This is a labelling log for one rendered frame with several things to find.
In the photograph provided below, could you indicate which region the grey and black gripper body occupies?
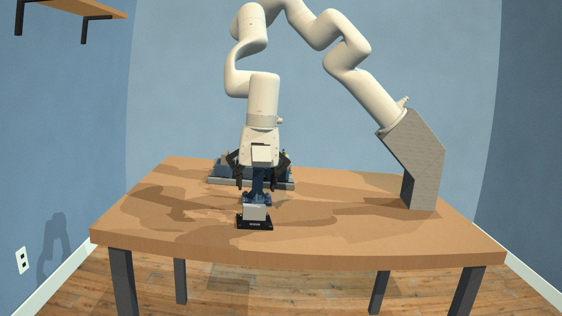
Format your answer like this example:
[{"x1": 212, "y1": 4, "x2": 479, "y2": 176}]
[{"x1": 238, "y1": 125, "x2": 279, "y2": 168}]

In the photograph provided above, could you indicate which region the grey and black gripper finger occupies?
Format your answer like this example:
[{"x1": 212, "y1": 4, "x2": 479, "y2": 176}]
[
  {"x1": 226, "y1": 149, "x2": 245, "y2": 190},
  {"x1": 270, "y1": 152, "x2": 291, "y2": 192}
]

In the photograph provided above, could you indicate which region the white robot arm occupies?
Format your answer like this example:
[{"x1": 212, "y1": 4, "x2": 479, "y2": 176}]
[{"x1": 224, "y1": 0, "x2": 409, "y2": 134}]

